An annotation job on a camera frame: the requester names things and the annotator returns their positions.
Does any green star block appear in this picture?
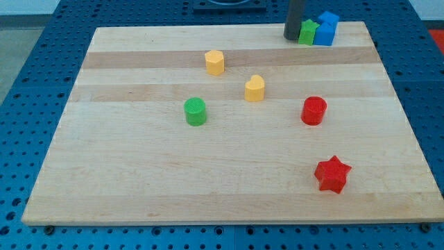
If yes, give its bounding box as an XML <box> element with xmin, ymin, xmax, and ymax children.
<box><xmin>298</xmin><ymin>19</ymin><xmax>320</xmax><ymax>46</ymax></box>

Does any blue triangle block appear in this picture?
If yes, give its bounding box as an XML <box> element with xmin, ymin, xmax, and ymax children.
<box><xmin>313</xmin><ymin>22</ymin><xmax>337</xmax><ymax>46</ymax></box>

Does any yellow hexagon block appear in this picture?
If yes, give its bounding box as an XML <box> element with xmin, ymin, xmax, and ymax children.
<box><xmin>205</xmin><ymin>50</ymin><xmax>225</xmax><ymax>76</ymax></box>

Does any red cylinder block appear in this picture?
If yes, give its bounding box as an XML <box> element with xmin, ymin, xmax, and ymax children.
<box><xmin>300</xmin><ymin>96</ymin><xmax>327</xmax><ymax>126</ymax></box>

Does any wooden board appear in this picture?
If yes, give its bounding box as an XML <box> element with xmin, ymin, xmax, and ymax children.
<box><xmin>22</xmin><ymin>22</ymin><xmax>443</xmax><ymax>226</ymax></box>

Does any yellow heart block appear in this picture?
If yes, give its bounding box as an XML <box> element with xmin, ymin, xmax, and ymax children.
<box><xmin>244</xmin><ymin>75</ymin><xmax>265</xmax><ymax>102</ymax></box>

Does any blue cube block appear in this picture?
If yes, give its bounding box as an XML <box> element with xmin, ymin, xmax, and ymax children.
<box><xmin>317</xmin><ymin>11</ymin><xmax>340</xmax><ymax>28</ymax></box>

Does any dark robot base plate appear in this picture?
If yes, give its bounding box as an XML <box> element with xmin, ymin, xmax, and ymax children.
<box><xmin>192</xmin><ymin>0</ymin><xmax>267</xmax><ymax>13</ymax></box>

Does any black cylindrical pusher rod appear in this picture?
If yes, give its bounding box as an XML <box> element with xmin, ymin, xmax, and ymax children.
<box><xmin>284</xmin><ymin>0</ymin><xmax>306</xmax><ymax>40</ymax></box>

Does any red star block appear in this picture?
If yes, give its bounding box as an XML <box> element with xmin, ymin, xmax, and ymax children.
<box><xmin>314</xmin><ymin>156</ymin><xmax>352</xmax><ymax>194</ymax></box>

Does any green cylinder block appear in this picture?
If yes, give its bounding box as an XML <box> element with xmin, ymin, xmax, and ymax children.
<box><xmin>184</xmin><ymin>97</ymin><xmax>207</xmax><ymax>126</ymax></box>

